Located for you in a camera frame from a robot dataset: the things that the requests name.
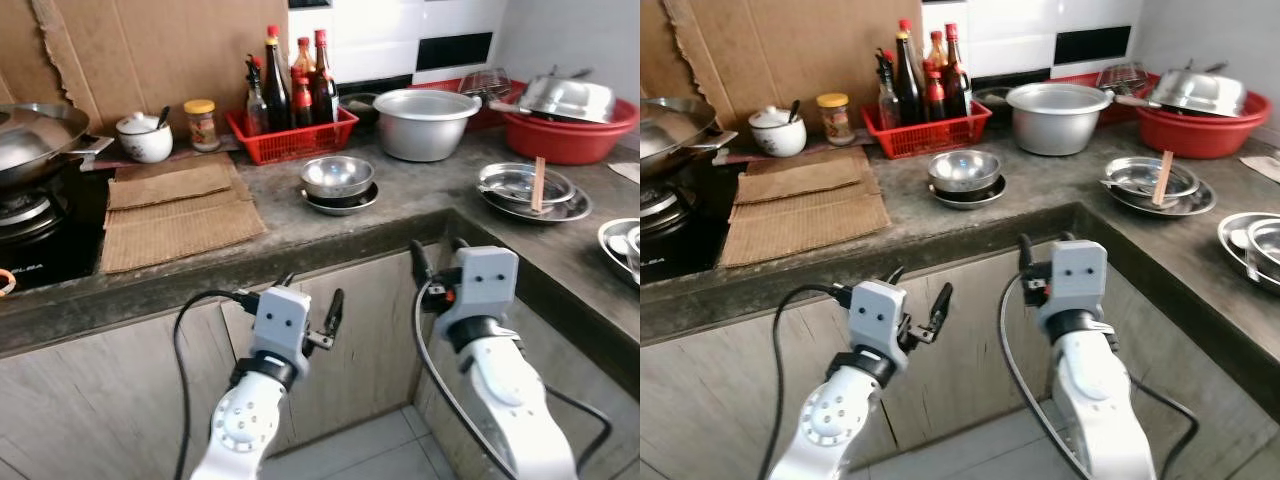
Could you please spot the glass jar yellow lid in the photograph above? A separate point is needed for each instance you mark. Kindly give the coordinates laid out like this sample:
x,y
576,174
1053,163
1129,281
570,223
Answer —
x,y
202,130
835,125

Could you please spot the large steel plate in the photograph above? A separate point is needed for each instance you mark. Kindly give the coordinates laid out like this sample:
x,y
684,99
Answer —
x,y
565,212
1190,205
604,250
1228,270

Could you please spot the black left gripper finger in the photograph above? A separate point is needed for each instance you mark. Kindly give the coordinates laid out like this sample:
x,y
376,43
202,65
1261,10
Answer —
x,y
286,281
334,312
895,274
940,305

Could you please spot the shiny deep steel bowl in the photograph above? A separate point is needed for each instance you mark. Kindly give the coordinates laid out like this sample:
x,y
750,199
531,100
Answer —
x,y
338,172
965,167

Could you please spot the steel dish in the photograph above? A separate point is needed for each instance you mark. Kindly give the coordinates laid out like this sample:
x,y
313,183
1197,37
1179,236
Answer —
x,y
1268,245
632,255
1135,180
510,185

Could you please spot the shiny steel pan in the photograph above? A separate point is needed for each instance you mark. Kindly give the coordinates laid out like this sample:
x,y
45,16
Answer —
x,y
1198,93
565,98

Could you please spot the red plastic basin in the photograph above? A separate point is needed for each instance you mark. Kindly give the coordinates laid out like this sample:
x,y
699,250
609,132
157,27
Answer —
x,y
1205,138
570,145

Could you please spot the steel wok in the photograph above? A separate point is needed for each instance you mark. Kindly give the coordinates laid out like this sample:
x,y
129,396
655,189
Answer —
x,y
40,135
675,130

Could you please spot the clear spray bottle black nozzle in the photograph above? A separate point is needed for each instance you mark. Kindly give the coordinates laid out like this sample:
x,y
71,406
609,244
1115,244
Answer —
x,y
888,100
257,105

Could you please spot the wooden chopstick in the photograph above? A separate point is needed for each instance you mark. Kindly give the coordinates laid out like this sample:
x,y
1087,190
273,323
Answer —
x,y
1158,182
1165,178
543,185
537,185

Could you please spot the red plastic tray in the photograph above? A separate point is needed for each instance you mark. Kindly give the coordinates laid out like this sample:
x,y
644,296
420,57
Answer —
x,y
440,86
1072,80

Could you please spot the brown cardboard sheet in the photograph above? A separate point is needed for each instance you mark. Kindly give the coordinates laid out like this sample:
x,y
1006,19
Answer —
x,y
150,50
780,50

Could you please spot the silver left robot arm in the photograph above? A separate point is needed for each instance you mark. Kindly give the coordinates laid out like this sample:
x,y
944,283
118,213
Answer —
x,y
835,430
245,430

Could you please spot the red plastic basket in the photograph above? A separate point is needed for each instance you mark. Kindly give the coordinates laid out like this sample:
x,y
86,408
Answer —
x,y
935,140
300,145

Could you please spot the black sauce bottle yellow collar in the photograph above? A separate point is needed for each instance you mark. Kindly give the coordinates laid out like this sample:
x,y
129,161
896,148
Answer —
x,y
276,90
908,85

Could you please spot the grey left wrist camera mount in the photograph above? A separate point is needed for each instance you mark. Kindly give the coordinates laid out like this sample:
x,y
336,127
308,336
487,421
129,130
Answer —
x,y
878,315
280,320

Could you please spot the dark sauce bottle red cap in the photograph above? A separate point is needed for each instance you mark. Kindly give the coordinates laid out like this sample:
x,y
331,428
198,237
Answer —
x,y
955,80
324,85

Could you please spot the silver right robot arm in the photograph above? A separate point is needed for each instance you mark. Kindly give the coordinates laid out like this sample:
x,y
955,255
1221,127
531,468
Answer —
x,y
1095,400
500,400

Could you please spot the white ceramic jar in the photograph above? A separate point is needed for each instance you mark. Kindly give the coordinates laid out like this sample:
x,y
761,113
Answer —
x,y
145,140
778,135

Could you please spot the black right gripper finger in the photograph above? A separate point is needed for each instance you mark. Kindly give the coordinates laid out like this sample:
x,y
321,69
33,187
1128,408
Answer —
x,y
1066,237
420,262
1026,255
459,243

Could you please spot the steel spoon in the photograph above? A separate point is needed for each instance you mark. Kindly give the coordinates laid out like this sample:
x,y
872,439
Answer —
x,y
620,243
1240,240

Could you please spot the black gas stove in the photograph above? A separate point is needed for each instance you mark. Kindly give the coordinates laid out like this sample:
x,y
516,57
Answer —
x,y
680,245
50,250

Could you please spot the black cooking pan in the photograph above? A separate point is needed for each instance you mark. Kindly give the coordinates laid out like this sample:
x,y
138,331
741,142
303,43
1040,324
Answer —
x,y
358,108

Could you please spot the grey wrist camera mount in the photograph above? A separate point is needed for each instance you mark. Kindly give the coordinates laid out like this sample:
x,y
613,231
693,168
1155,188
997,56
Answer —
x,y
1075,275
280,320
878,315
485,280

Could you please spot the small brown bamboo mat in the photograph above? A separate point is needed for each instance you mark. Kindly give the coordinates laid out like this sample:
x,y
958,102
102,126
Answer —
x,y
800,180
170,185

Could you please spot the orange sauce bottle red cap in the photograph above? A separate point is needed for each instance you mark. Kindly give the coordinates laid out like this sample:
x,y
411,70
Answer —
x,y
937,52
303,60

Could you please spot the large brown bamboo mat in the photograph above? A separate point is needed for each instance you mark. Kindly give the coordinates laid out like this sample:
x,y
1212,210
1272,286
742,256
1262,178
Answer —
x,y
180,240
810,235

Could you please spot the aluminium cooking pot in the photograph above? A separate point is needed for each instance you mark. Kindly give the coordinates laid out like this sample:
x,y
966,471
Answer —
x,y
1060,125
425,130

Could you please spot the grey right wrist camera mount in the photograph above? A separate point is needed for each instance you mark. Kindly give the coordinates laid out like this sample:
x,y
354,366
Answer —
x,y
1075,275
485,280

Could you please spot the black condiment spoon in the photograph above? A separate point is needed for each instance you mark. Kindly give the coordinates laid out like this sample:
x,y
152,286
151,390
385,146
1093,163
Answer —
x,y
795,110
163,115

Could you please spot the small red sauce bottle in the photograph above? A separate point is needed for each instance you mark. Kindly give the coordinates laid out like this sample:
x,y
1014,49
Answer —
x,y
934,98
302,105

